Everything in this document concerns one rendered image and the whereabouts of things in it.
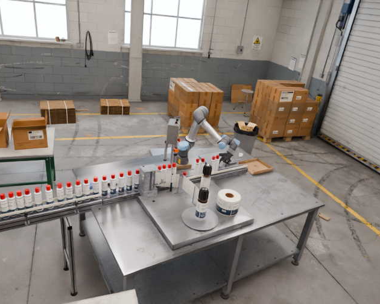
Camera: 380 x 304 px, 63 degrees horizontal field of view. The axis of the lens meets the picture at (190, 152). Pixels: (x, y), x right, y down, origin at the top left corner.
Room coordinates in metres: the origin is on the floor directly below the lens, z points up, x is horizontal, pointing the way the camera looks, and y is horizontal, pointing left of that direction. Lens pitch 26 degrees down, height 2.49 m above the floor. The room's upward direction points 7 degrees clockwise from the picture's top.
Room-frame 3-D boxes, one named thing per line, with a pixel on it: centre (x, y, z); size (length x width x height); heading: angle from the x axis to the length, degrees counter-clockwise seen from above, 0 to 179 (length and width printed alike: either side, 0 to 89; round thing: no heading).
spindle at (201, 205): (2.09, -0.15, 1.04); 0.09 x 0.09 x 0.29
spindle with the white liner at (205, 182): (2.49, -0.18, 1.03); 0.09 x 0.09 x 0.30
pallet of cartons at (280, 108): (6.61, -1.91, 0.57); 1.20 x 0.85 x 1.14; 115
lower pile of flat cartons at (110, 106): (6.82, 1.86, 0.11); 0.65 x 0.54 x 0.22; 110
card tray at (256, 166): (3.24, -0.78, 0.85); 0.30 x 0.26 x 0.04; 124
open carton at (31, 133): (3.23, 1.86, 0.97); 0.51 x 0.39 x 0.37; 28
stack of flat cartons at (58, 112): (5.90, 2.78, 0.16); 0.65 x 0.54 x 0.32; 117
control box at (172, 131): (2.69, 0.18, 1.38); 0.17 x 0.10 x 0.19; 179
